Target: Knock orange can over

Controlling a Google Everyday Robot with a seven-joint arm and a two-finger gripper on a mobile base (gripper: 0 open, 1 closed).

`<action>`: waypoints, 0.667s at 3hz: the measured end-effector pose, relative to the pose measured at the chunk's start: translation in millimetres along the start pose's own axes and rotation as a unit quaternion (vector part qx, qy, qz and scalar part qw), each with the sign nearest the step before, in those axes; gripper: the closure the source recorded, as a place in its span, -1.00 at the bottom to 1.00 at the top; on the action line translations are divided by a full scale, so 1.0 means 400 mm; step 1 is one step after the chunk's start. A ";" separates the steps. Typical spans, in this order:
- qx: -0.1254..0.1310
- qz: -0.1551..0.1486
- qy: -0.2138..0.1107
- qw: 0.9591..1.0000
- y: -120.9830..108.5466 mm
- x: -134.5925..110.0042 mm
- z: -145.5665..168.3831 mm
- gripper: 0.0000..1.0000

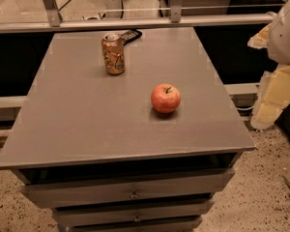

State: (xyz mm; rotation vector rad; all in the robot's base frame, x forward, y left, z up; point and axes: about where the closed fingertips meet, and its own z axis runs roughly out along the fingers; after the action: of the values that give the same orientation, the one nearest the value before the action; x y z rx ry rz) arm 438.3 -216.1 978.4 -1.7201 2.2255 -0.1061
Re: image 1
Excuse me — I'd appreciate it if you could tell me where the black remote control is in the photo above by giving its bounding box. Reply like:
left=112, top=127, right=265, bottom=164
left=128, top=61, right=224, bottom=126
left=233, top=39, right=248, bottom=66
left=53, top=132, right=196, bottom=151
left=120, top=29, right=142, bottom=44

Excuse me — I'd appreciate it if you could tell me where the metal railing frame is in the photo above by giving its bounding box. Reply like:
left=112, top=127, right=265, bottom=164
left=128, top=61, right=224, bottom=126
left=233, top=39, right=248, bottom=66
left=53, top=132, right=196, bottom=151
left=0, top=0, right=287, bottom=33

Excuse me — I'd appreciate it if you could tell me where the grey drawer cabinet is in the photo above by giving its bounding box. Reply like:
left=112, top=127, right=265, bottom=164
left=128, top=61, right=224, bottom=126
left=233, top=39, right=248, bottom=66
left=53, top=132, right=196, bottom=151
left=0, top=28, right=254, bottom=232

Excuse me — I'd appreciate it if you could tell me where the orange soda can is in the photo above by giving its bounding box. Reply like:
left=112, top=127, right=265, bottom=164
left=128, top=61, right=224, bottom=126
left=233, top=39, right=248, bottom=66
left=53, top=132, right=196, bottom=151
left=101, top=32, right=125, bottom=75

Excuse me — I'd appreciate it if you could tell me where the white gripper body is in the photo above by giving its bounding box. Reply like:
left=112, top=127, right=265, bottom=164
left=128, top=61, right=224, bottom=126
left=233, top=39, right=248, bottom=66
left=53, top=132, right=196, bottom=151
left=267, top=0, right=290, bottom=65

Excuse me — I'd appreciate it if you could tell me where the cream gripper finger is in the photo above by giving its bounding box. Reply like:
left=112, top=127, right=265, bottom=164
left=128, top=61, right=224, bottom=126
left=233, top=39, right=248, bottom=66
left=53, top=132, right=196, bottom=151
left=247, top=24, right=271, bottom=49
left=250, top=64, right=290, bottom=130

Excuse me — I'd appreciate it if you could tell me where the red apple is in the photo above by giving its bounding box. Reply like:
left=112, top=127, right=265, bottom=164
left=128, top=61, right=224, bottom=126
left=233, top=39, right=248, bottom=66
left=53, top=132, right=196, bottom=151
left=151, top=83, right=181, bottom=114

